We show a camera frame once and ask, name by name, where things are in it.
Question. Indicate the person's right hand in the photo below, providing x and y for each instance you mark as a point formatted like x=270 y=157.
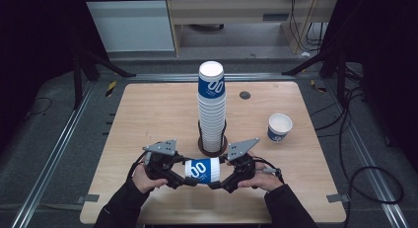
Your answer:
x=266 y=182

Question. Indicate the person's left hand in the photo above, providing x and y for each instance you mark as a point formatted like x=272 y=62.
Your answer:
x=143 y=182

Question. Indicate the chair base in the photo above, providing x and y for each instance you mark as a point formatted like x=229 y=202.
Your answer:
x=207 y=27

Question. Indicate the white cabinet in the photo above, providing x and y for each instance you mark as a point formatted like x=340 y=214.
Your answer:
x=131 y=24

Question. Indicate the black curtain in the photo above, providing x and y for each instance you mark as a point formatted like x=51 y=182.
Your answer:
x=387 y=57
x=33 y=40

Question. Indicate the light wooden desk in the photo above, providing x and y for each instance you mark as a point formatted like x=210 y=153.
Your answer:
x=230 y=7

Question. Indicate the black metal stand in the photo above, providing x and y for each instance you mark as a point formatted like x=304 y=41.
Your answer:
x=341 y=76
x=78 y=80

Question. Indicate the small white object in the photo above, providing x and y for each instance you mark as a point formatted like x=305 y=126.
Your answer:
x=306 y=54

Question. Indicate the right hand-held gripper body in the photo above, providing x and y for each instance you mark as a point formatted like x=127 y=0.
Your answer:
x=243 y=170

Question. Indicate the metal floor rail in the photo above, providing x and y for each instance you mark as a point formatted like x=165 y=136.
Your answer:
x=49 y=162
x=184 y=77
x=368 y=162

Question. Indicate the blue and white paper cup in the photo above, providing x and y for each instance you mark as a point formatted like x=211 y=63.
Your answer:
x=202 y=170
x=279 y=124

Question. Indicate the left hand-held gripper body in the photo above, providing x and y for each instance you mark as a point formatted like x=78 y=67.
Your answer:
x=161 y=165

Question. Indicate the stack of paper cups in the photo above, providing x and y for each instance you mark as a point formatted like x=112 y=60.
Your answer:
x=212 y=116

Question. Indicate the yellow and black tape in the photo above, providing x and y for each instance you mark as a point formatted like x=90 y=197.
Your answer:
x=317 y=86
x=111 y=88

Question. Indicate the grey tape piece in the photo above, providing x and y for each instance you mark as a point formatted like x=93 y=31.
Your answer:
x=88 y=198
x=336 y=198

